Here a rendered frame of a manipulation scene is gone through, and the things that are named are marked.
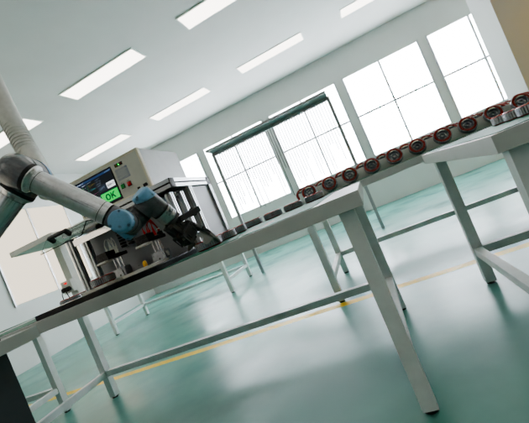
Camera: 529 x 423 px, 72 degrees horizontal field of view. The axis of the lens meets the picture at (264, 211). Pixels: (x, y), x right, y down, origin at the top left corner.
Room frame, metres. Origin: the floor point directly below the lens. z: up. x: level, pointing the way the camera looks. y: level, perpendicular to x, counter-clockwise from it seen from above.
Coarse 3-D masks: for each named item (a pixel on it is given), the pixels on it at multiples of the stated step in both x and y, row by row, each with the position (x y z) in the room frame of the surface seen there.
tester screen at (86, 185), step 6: (102, 174) 1.77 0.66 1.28; (108, 174) 1.76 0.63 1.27; (90, 180) 1.79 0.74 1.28; (96, 180) 1.78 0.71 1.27; (102, 180) 1.77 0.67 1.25; (108, 180) 1.77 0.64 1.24; (114, 180) 1.76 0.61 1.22; (78, 186) 1.81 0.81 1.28; (84, 186) 1.81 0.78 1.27; (90, 186) 1.80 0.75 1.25; (96, 186) 1.79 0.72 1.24; (114, 186) 1.76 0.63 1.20; (90, 192) 1.80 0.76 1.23; (96, 192) 1.79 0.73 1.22; (102, 192) 1.78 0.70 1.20
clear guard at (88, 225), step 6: (84, 222) 1.54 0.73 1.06; (90, 222) 1.62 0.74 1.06; (96, 222) 1.69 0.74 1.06; (72, 228) 1.56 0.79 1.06; (78, 228) 1.54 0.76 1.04; (84, 228) 1.71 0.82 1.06; (90, 228) 1.78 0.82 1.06; (72, 234) 1.53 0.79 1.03; (78, 234) 1.51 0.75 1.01; (60, 240) 1.55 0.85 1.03; (66, 240) 1.52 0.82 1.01; (48, 246) 1.57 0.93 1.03; (54, 246) 1.55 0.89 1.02; (42, 252) 1.57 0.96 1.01
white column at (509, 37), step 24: (480, 0) 3.65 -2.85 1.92; (504, 0) 3.46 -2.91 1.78; (528, 0) 3.41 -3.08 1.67; (480, 24) 3.86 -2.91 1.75; (504, 24) 3.48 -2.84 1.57; (528, 24) 3.43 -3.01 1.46; (504, 48) 3.60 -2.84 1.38; (528, 48) 3.45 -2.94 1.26; (504, 72) 3.80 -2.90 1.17; (528, 72) 3.47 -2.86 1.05
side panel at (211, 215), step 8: (208, 184) 2.04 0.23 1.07; (192, 192) 1.82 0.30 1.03; (200, 192) 1.93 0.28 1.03; (208, 192) 2.03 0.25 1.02; (192, 200) 1.81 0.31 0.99; (200, 200) 1.89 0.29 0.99; (208, 200) 1.99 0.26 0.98; (216, 200) 2.05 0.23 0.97; (200, 208) 1.83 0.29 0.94; (208, 208) 1.95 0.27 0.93; (216, 208) 2.04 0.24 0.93; (200, 216) 1.80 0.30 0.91; (208, 216) 1.91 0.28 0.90; (216, 216) 2.00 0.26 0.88; (208, 224) 1.87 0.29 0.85; (216, 224) 1.96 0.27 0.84; (224, 224) 2.04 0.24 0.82; (216, 232) 1.92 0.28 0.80
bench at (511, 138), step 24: (528, 120) 0.88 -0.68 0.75; (456, 144) 1.31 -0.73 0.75; (480, 144) 1.00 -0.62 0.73; (504, 144) 0.90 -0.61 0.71; (528, 144) 0.92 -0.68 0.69; (528, 168) 0.92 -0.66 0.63; (456, 192) 1.86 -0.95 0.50; (528, 192) 0.93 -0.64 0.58; (504, 240) 1.83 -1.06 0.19; (480, 264) 1.87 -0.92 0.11; (504, 264) 1.52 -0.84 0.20; (528, 288) 1.26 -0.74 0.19
